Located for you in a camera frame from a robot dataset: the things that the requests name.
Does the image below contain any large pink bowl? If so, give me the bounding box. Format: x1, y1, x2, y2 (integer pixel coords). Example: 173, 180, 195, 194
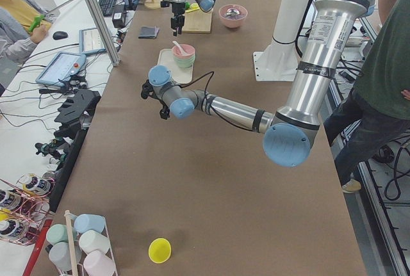
218, 4, 248, 28

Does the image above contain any aluminium frame post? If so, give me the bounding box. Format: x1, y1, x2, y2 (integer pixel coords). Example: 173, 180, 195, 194
85, 0, 120, 67

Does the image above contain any green bowl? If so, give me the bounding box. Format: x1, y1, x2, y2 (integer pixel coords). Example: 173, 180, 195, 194
174, 55, 195, 68

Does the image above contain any blue plastic cup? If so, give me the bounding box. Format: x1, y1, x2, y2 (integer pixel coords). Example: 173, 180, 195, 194
74, 214, 105, 234

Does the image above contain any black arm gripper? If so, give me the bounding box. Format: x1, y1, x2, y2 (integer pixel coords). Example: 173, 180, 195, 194
170, 1, 186, 29

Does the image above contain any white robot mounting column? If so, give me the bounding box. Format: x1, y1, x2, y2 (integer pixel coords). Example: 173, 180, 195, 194
254, 0, 310, 81

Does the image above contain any pink plastic cup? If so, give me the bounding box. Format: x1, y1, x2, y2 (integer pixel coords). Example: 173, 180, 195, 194
83, 250, 115, 276

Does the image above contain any seated person in yellow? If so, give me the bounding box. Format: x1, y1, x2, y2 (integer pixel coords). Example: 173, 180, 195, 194
1, 0, 56, 63

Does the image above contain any grey plastic cup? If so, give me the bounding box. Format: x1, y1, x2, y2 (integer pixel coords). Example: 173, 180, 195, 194
49, 241, 72, 272

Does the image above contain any copper wire bottle basket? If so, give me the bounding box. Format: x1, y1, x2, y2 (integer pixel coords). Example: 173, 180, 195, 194
1, 174, 55, 246

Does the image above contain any black tool holder rack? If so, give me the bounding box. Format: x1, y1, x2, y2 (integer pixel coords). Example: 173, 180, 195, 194
35, 89, 101, 213

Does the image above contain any white ceramic spoon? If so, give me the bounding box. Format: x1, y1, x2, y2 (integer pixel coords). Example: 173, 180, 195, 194
172, 40, 189, 56

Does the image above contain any cream rectangular tray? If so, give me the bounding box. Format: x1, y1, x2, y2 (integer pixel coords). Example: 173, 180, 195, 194
154, 48, 195, 85

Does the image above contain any black keyboard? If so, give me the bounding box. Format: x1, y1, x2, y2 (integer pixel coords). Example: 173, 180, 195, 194
98, 0, 117, 17

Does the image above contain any blue teach pendant tablet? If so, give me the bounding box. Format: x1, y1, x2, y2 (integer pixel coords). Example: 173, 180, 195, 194
35, 52, 86, 86

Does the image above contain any yellow plastic cup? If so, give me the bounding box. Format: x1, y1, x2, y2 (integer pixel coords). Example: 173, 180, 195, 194
148, 238, 172, 264

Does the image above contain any wooden cutting board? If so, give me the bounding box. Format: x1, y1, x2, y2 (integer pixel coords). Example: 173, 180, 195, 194
182, 10, 213, 33

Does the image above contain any black computer mouse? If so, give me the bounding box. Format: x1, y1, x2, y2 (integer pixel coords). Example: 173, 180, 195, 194
53, 31, 68, 40

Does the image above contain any small pink bowl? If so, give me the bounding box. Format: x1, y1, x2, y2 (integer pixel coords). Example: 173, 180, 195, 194
172, 44, 195, 60

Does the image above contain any white wire cup rack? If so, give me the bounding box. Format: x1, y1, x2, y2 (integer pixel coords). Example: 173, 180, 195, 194
63, 210, 119, 275

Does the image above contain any yellow toy spoon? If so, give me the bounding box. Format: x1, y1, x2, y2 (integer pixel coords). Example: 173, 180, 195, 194
186, 3, 200, 13

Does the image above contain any white plastic cup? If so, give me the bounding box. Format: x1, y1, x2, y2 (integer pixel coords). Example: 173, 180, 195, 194
78, 230, 110, 254

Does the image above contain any standing person green shirt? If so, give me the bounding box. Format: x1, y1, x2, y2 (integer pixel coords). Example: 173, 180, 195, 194
324, 0, 409, 193

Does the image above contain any dark grey folded cloth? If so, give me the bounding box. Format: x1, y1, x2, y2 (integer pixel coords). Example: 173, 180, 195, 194
138, 26, 160, 39

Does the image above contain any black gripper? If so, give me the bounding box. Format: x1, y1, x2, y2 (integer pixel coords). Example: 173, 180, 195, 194
160, 105, 170, 120

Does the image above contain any mint green plastic cup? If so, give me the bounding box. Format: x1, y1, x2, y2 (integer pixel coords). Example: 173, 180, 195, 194
45, 224, 69, 245

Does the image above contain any black power adapter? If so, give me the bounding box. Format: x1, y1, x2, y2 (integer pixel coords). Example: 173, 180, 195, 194
111, 4, 127, 28

